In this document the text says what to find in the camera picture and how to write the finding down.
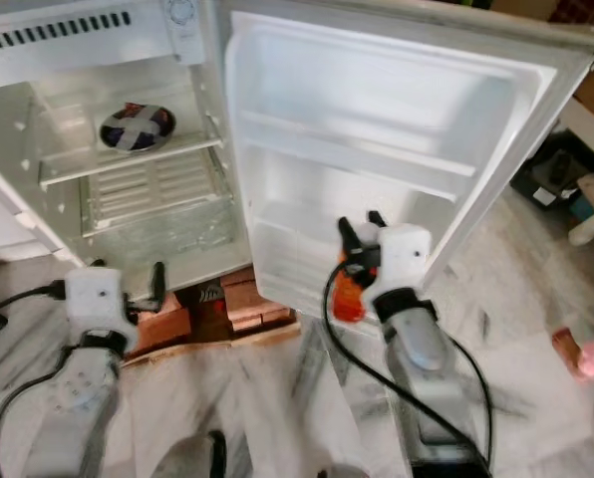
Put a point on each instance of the teal container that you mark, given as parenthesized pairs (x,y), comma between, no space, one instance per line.
(583,206)

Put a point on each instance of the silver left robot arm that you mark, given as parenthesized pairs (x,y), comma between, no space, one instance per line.
(73,398)

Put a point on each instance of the red brick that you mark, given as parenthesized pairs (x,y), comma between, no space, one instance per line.
(162,324)
(257,304)

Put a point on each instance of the white fridge body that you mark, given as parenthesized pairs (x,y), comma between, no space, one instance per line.
(18,129)

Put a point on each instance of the white vent panel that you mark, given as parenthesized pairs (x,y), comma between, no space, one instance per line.
(68,55)

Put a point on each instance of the orange bottle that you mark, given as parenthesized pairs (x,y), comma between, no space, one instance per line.
(345,299)

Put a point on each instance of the clear crisper drawer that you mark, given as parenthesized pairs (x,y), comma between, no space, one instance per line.
(152,214)

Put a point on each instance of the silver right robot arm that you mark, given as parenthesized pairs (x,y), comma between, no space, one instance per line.
(422,344)

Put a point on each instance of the black bag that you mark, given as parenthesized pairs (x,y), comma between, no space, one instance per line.
(546,171)

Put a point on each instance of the red patterned cloth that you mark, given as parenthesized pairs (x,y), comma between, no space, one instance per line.
(586,10)

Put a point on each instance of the white door shelf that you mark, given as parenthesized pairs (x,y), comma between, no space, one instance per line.
(287,264)
(357,149)

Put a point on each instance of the white low table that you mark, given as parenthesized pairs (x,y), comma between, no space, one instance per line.
(591,129)

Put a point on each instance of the round dark blue tin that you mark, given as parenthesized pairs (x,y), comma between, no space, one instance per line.
(138,127)

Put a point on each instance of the small brown item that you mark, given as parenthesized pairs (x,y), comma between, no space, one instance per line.
(566,351)

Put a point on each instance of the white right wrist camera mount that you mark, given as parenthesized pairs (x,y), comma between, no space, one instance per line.
(405,257)

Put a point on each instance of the thin wooden board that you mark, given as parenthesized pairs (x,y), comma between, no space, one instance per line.
(237,344)

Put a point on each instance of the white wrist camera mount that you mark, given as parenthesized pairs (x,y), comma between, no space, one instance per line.
(95,299)
(405,257)

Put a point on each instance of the white fridge door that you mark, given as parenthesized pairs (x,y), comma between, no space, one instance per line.
(377,90)

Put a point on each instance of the white thermostat dial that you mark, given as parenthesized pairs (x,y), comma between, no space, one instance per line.
(181,10)

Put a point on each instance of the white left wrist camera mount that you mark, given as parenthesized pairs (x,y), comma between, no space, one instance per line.
(95,299)

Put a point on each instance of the glass fridge shelf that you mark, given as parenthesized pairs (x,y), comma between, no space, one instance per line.
(128,161)

